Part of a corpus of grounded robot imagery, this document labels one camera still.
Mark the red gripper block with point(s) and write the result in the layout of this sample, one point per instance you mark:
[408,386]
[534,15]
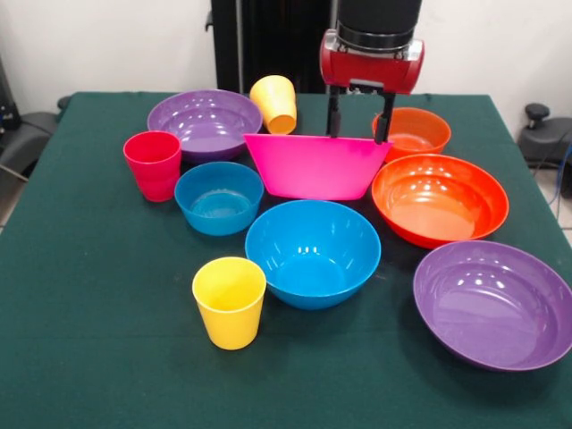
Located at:
[371,71]

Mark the pink plastic bowl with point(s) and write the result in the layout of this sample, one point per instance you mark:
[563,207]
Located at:
[317,167]

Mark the large orange plastic bowl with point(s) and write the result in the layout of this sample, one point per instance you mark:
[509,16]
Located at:
[438,205]

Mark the small orange plastic bowl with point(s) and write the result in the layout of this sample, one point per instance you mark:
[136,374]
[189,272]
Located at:
[420,134]

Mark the yellow plastic cup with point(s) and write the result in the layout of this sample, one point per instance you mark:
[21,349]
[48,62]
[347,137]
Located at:
[281,125]
[272,94]
[229,317]

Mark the large blue plastic bowl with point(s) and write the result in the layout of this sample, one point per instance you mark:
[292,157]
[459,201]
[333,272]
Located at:
[313,268]

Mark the purple plastic bowl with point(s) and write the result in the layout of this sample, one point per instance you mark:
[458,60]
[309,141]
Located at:
[487,313]
[201,129]

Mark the small blue plastic bowl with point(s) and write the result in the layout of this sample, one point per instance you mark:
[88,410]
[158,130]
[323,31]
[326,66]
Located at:
[219,205]

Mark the black equipment base with knob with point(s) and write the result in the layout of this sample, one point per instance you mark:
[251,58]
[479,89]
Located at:
[547,138]

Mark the red plastic cup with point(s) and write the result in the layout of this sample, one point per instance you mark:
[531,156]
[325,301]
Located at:
[154,170]

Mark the dark green tablecloth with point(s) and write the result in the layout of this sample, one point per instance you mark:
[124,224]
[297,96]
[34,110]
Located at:
[313,389]

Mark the black round knob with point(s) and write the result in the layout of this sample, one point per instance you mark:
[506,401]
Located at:
[64,103]

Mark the black padded equipment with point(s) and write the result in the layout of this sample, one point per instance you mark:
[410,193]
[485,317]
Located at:
[31,134]

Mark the dark device box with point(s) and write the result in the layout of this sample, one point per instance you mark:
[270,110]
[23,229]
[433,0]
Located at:
[6,111]

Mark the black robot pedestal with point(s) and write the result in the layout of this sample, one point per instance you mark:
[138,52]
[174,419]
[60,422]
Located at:
[277,44]

